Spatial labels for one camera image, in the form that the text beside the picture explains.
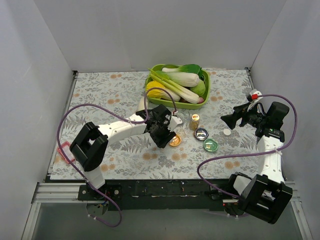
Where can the bok choy toy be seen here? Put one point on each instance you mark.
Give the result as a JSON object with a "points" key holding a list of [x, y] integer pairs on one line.
{"points": [[188, 75]]}

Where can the white radish toy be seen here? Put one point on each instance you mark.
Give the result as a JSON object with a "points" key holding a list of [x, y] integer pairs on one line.
{"points": [[143, 104]]}

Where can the small glass pill jar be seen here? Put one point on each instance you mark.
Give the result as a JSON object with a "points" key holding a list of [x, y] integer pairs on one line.
{"points": [[194, 122]]}

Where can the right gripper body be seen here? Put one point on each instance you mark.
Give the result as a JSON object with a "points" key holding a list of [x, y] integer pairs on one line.
{"points": [[240, 118]]}

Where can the yellow round pill case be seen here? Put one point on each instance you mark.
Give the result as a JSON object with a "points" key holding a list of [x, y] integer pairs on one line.
{"points": [[176, 141]]}

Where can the white bottle cap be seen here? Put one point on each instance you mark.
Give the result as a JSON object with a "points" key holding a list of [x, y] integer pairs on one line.
{"points": [[226, 132]]}

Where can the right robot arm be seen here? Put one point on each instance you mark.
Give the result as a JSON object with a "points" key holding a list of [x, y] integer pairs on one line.
{"points": [[265, 196]]}

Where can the green round pill case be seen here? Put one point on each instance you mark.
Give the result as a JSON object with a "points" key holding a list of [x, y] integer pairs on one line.
{"points": [[210, 145]]}

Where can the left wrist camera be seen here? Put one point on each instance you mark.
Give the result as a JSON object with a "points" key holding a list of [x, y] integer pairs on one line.
{"points": [[174, 122]]}

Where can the blue round pill case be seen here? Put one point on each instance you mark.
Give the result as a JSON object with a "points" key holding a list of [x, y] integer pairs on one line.
{"points": [[201, 134]]}

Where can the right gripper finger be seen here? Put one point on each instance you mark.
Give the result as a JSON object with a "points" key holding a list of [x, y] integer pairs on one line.
{"points": [[230, 120], [239, 110]]}

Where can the green celery stalk toy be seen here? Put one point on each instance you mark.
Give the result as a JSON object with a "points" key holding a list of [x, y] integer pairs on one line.
{"points": [[163, 80]]}

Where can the long white daikon toy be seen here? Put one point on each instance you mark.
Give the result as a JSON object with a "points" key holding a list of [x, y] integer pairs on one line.
{"points": [[187, 95]]}

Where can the floral table mat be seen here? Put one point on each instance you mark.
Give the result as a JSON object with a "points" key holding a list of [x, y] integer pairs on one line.
{"points": [[101, 97]]}

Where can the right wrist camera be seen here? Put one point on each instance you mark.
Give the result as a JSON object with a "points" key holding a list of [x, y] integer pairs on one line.
{"points": [[253, 98]]}

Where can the black base frame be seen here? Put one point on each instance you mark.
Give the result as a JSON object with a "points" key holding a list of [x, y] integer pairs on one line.
{"points": [[174, 194]]}

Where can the pink square pill box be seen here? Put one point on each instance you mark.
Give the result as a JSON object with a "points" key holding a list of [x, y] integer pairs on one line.
{"points": [[65, 152]]}

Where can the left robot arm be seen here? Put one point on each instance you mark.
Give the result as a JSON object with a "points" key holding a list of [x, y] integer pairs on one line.
{"points": [[90, 145]]}

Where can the green plastic tray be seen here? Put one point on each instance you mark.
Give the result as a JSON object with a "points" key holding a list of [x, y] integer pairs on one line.
{"points": [[205, 78]]}

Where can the clear pill case lid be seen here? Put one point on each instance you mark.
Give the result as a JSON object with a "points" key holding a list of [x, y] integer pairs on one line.
{"points": [[181, 132]]}

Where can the yellow napa cabbage toy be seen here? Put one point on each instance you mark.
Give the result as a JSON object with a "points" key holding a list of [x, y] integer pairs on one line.
{"points": [[161, 92]]}

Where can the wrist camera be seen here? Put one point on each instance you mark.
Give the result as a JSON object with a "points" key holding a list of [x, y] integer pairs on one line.
{"points": [[174, 122], [253, 98]]}

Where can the green cabbage toy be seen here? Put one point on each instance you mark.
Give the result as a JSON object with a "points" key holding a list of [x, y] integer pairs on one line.
{"points": [[199, 89]]}

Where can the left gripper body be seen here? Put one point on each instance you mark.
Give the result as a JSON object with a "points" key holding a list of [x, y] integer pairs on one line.
{"points": [[161, 135]]}

